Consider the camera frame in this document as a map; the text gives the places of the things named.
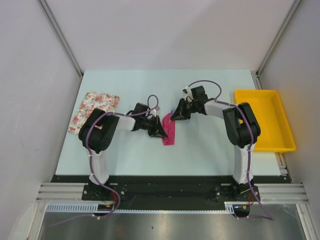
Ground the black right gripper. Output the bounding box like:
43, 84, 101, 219
170, 98, 198, 121

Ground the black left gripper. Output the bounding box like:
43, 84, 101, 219
140, 115, 168, 139

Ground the pink paper napkin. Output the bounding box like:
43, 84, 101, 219
162, 112, 176, 146

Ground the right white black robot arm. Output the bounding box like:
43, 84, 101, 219
170, 86, 261, 201

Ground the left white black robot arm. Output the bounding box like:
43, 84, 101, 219
78, 103, 168, 200

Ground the floral patterned tray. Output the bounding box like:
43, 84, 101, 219
67, 91, 120, 135

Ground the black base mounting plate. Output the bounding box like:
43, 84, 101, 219
51, 174, 261, 203

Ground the yellow plastic bin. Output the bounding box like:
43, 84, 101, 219
234, 89, 297, 153

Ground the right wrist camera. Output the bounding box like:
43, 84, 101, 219
182, 86, 194, 103

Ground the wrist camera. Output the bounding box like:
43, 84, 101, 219
150, 106, 160, 116
182, 86, 194, 103

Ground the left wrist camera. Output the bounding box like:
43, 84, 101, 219
150, 106, 160, 116

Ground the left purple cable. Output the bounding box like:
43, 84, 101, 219
47, 94, 161, 227

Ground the purple cable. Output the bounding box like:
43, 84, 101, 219
187, 79, 276, 221
47, 94, 161, 227

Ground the white slotted cable duct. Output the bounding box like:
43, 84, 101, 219
46, 202, 234, 214

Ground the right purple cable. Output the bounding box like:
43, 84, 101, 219
187, 79, 276, 221

